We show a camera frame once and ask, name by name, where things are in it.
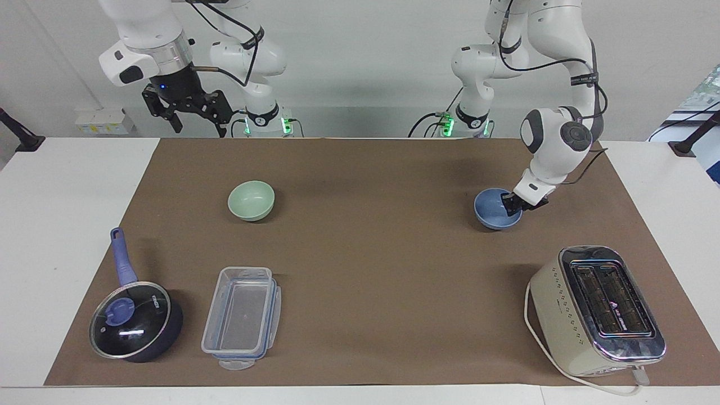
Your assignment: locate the dark saucepan with blue handle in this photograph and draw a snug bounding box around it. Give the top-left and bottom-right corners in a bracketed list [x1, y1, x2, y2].
[90, 227, 185, 363]

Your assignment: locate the green bowl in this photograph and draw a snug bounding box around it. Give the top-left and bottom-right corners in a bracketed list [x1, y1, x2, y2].
[227, 180, 276, 222]

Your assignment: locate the white socket box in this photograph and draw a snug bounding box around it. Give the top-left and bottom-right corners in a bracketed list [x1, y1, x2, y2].
[75, 109, 136, 137]

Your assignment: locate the white toaster cord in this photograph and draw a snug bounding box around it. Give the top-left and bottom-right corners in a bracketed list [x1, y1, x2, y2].
[524, 281, 651, 397]

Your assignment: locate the glass lid with blue knob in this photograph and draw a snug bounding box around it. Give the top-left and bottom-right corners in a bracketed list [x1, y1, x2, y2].
[89, 281, 172, 359]

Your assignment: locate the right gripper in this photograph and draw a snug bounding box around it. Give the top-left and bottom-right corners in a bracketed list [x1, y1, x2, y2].
[141, 63, 235, 138]

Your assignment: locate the blue bowl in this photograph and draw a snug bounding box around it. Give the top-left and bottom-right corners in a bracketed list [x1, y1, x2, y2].
[474, 188, 524, 231]

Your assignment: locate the black stand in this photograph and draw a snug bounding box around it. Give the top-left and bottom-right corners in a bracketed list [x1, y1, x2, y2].
[668, 110, 720, 158]
[0, 107, 46, 153]

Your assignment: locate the clear plastic container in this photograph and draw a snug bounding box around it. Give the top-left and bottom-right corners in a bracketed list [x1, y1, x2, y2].
[201, 267, 282, 371]

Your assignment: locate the cream and chrome toaster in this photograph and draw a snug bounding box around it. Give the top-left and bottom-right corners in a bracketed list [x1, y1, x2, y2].
[529, 245, 668, 378]

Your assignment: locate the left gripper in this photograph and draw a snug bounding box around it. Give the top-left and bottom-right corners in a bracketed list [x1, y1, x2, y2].
[501, 192, 550, 218]

